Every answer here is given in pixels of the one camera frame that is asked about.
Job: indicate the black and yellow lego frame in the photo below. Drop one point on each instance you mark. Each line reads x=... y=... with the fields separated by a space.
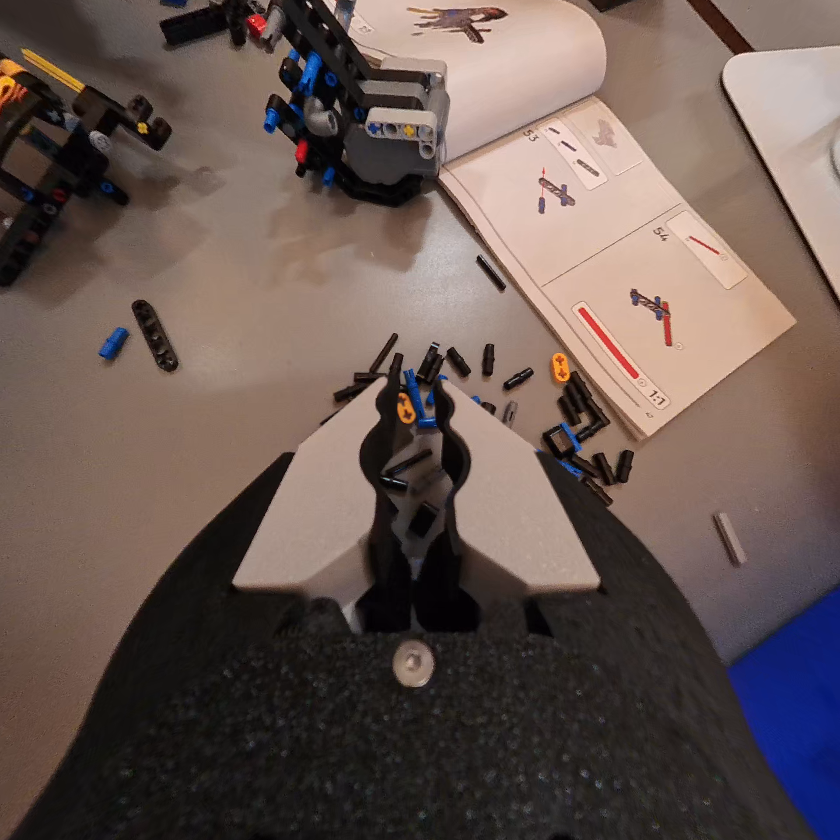
x=59 y=164

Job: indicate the lego instruction booklet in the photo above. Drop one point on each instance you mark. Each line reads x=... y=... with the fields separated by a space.
x=590 y=229

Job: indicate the blue plastic surface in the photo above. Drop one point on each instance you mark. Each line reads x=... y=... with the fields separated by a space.
x=794 y=715

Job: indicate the small orange lego beam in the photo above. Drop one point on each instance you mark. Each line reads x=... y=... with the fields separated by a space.
x=560 y=367
x=407 y=407

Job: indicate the blue lego pin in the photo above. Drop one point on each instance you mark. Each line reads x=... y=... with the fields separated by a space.
x=113 y=343

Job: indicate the pile of small lego pins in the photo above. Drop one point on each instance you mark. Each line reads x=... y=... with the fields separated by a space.
x=584 y=407

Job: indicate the black lego beam with holes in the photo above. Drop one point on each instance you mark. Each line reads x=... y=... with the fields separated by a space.
x=154 y=336

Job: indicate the grey lego axle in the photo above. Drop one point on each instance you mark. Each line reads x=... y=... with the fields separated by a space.
x=730 y=539

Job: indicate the grey and black lego assembly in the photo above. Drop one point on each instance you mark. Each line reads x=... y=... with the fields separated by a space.
x=387 y=131

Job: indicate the small black lego assembly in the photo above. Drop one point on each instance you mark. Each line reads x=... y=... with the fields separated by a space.
x=203 y=23

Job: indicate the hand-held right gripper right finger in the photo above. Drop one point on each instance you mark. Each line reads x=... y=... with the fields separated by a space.
x=518 y=525

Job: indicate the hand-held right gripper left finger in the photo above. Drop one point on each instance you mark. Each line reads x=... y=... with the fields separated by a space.
x=315 y=518

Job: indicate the black lego axle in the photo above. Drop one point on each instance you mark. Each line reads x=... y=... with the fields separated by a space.
x=491 y=273

